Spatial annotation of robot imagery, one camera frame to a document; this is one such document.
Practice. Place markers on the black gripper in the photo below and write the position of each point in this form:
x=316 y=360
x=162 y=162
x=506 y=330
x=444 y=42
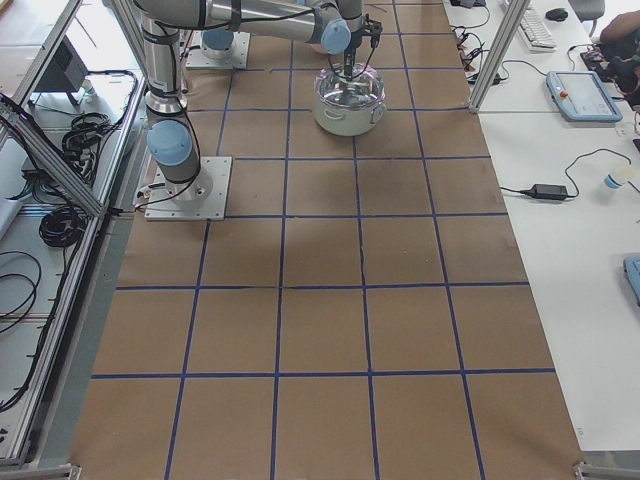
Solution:
x=352 y=48

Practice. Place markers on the glass pot lid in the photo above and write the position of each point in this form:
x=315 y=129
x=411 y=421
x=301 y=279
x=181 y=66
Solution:
x=334 y=89

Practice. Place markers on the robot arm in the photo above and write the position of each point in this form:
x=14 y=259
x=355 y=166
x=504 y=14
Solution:
x=217 y=43
x=153 y=30

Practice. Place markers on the pale green electric pot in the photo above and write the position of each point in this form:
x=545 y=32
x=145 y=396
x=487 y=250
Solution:
x=346 y=122

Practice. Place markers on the white keyboard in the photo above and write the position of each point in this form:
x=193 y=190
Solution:
x=534 y=33

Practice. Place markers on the black computer mouse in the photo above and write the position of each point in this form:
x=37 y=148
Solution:
x=556 y=15

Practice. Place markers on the blue teach pendant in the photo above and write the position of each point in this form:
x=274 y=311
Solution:
x=581 y=97

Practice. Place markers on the black power adapter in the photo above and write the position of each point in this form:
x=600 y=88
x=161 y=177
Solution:
x=546 y=192

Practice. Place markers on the paper cup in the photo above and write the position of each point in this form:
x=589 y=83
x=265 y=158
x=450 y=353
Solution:
x=613 y=183

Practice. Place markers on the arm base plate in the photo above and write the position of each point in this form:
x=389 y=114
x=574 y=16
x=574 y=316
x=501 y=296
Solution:
x=196 y=60
x=204 y=199

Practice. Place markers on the aluminium frame post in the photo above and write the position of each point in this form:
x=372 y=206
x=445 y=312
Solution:
x=500 y=44

